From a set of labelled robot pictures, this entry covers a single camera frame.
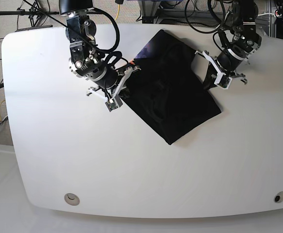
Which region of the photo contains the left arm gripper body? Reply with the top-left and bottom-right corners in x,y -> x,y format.
216,40 -> 262,72

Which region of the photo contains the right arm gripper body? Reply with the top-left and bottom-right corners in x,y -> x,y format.
87,64 -> 132,99

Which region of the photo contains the black T-shirt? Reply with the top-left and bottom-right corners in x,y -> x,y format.
120,30 -> 221,145

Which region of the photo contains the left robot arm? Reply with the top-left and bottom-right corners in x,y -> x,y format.
201,0 -> 262,90

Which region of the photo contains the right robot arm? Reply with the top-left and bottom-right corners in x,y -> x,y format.
59,0 -> 123,100

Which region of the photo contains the black tripod stand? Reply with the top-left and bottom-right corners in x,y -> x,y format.
0,0 -> 59,30

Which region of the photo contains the empty silver grommet hole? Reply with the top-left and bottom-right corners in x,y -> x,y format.
64,193 -> 80,206

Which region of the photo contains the grommet hole with dark plug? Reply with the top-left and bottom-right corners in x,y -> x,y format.
274,191 -> 283,203

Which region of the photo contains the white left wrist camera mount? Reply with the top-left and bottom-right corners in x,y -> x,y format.
195,50 -> 249,90

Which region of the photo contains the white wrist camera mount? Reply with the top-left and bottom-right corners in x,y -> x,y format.
89,65 -> 140,112
195,50 -> 249,90

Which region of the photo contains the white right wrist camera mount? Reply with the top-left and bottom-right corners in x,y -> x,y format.
89,65 -> 140,112

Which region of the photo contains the yellow cable on floor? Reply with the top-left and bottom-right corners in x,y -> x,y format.
111,0 -> 124,24

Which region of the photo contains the grey metal frame base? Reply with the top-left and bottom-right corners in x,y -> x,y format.
136,0 -> 222,26

